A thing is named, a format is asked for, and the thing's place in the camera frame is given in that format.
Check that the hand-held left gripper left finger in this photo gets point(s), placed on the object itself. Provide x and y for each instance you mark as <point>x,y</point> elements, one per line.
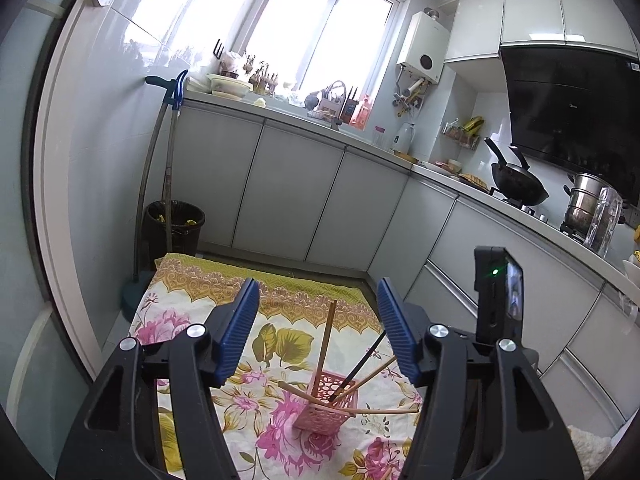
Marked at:
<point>237,330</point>

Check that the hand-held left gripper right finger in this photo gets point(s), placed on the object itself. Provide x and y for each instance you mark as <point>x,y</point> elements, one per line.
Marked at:
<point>397,330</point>

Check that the black chopstick with gold band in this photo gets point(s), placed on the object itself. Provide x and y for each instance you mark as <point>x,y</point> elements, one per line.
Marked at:
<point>365,357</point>

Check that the brown wooden chopstick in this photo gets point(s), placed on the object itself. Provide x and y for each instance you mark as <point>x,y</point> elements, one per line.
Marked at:
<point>297,392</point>
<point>327,345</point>
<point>385,410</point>
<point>372,374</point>

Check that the pink plastic utensil basket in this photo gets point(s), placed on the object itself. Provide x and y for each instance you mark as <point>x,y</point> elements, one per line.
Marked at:
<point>320,412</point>

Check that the floral printed cloth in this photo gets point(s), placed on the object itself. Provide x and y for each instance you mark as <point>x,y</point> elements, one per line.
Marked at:
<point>300,310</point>

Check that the gas stove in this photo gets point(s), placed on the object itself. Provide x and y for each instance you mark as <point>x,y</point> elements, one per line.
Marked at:
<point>550,220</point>

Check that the dark mop base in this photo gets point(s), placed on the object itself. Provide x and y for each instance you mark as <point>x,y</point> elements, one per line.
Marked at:
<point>132,295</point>

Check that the black trash bin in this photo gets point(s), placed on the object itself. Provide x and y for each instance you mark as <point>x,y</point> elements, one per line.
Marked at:
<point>175,235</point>

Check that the black wok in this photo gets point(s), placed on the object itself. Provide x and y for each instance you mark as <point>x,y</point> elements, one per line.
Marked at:
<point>517,185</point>

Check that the plate with fried food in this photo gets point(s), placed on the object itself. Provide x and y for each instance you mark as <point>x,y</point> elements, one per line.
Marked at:
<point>475,181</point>

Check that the steel steamer pot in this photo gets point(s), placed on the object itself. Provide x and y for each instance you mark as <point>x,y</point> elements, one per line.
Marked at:
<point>580,205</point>

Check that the clear glass pitcher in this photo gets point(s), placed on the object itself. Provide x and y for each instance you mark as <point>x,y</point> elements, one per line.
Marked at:
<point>602,225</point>

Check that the grey kitchen base cabinets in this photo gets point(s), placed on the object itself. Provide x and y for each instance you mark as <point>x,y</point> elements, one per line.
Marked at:
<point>300,185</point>

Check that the white fluffy cloth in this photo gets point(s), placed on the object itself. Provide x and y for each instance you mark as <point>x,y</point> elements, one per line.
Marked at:
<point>590,445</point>

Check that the white thermos jug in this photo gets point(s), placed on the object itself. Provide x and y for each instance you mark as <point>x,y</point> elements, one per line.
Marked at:
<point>403,140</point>

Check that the small red lidded jar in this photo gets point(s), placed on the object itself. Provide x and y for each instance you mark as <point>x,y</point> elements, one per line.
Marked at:
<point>379,137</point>

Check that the black range hood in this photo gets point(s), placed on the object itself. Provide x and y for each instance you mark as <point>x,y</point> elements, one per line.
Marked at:
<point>575,120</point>

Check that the orange bottle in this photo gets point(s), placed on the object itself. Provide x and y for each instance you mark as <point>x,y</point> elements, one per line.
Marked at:
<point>361,115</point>

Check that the black router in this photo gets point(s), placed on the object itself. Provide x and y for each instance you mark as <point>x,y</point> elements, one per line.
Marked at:
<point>350,105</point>

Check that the countertop utensil caddy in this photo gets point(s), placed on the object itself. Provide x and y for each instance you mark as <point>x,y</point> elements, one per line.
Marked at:
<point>331,105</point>

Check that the stacked white bowls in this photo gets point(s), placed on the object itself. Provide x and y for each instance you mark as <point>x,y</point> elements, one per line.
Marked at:
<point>227,86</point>

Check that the row of small figurines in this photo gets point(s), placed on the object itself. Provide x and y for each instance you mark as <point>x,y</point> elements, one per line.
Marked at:
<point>262,77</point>

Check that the white water heater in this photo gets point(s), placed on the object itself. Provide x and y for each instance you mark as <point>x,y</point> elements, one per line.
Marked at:
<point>422,45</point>

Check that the white upper cabinets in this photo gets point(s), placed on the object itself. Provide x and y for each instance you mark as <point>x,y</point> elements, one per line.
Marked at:
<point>530,15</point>

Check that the kitchen window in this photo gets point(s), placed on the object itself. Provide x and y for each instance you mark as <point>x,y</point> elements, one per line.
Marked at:
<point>320,25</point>

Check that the wall spice rack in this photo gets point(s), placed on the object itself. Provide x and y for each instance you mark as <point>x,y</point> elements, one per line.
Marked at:
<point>462,132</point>

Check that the blue wall clip holder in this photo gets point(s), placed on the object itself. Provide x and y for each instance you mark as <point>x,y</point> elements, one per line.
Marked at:
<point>172,90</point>

